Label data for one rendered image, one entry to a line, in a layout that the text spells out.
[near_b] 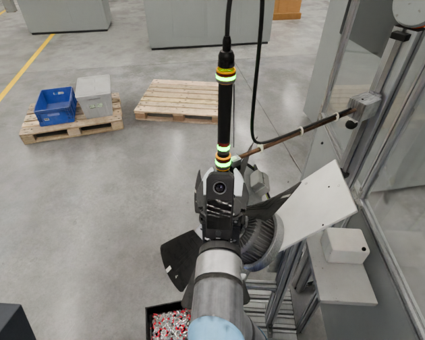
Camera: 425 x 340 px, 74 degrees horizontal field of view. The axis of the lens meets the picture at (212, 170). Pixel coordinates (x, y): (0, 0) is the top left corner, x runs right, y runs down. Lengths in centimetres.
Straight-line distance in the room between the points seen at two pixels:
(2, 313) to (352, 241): 132
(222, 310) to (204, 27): 622
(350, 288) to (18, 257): 244
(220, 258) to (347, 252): 103
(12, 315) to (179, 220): 181
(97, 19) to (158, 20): 213
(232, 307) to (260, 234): 71
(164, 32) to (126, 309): 530
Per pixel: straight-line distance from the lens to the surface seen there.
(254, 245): 112
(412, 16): 116
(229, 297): 43
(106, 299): 237
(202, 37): 650
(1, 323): 104
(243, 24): 661
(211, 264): 45
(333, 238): 144
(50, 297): 255
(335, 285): 144
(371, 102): 116
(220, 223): 48
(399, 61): 119
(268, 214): 83
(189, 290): 100
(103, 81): 411
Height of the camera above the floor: 206
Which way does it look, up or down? 42 degrees down
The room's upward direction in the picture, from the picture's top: straight up
